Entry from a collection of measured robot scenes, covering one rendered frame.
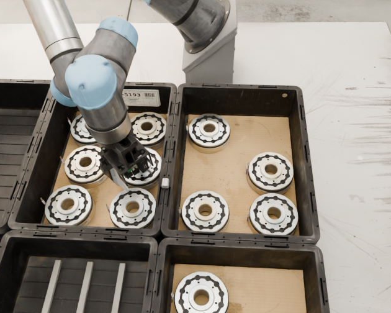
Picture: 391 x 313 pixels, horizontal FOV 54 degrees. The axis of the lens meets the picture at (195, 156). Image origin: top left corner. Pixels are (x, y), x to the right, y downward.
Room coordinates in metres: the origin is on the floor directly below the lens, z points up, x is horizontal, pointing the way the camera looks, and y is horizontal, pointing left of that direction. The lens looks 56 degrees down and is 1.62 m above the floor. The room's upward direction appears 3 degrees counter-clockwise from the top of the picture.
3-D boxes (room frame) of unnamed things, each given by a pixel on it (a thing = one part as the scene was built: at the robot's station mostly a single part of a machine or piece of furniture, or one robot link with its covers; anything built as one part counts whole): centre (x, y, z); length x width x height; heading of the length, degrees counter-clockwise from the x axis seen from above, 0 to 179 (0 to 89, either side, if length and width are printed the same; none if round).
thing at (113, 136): (0.45, 0.15, 1.07); 0.08 x 0.08 x 0.05
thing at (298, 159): (0.47, -0.09, 0.87); 0.40 x 0.30 x 0.11; 174
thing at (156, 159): (0.49, 0.13, 0.86); 0.10 x 0.10 x 0.01
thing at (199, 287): (0.19, 0.00, 0.86); 0.05 x 0.05 x 0.01
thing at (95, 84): (0.45, 0.15, 1.15); 0.09 x 0.08 x 0.11; 169
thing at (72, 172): (0.51, 0.26, 0.86); 0.10 x 0.10 x 0.01
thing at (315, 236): (0.47, -0.09, 0.92); 0.40 x 0.30 x 0.02; 174
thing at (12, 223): (0.50, 0.20, 0.92); 0.40 x 0.30 x 0.02; 174
